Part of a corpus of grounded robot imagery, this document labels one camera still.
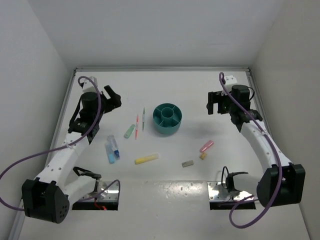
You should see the pink highlighter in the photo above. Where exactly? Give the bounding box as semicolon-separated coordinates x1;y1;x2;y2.
199;140;214;153

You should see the small tan eraser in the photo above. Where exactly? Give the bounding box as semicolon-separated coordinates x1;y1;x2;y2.
199;152;207;160

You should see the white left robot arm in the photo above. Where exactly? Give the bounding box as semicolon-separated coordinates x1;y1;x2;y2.
21;85;122;224

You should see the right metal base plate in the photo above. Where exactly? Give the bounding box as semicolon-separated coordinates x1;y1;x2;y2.
207;181;252;203

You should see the grey rectangular eraser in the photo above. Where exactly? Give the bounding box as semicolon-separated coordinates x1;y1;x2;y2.
181;160;194;168

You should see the green thin pen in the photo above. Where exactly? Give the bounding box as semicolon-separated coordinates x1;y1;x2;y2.
142;107;146;131

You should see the teal round divided organizer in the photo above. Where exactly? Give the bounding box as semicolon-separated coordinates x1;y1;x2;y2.
152;103;182;136

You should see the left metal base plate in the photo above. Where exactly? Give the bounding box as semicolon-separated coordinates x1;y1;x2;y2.
76;179;121;203

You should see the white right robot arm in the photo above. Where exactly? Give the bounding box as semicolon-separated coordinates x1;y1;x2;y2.
206;84;306;207

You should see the yellow highlighter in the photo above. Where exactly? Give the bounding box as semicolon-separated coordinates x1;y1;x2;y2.
134;153;159;165

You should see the clear spray bottle blue cap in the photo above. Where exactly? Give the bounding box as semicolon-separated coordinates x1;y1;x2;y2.
107;134;120;160

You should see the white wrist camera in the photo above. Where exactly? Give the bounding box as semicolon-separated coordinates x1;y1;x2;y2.
224;75;238;87
82;76;98;93

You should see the metal base plate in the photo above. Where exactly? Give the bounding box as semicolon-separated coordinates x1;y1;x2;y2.
207;181;252;203
76;179;121;203

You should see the blue highlighter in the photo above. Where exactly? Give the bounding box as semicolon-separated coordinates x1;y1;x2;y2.
105;143;116;164

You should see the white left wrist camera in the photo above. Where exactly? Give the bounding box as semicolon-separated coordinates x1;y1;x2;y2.
82;76;98;93

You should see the pink thin pen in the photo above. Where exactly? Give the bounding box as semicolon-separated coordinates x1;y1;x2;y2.
134;114;139;140

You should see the green highlighter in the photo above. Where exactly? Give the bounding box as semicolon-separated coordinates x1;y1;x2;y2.
123;124;136;139

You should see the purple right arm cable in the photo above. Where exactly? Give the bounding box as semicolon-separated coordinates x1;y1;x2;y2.
218;72;284;229

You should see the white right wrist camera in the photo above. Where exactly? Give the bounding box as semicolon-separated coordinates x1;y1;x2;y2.
224;75;238;87

